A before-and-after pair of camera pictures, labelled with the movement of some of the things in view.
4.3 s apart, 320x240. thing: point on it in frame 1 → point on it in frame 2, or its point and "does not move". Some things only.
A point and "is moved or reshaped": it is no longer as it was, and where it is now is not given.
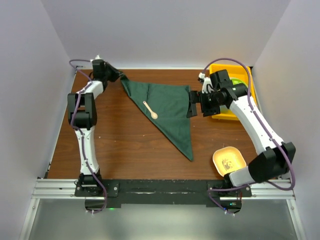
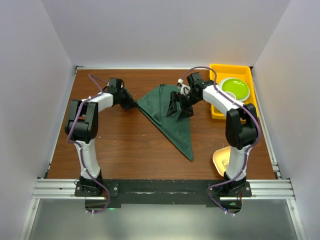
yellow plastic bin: [235, 71] does not move
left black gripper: [116, 73] → [130, 101]
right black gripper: [196, 96] → [172, 107]
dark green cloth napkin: [170, 102] is moved or reshaped
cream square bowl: [228, 159] does not move
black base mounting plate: [118, 192] does not move
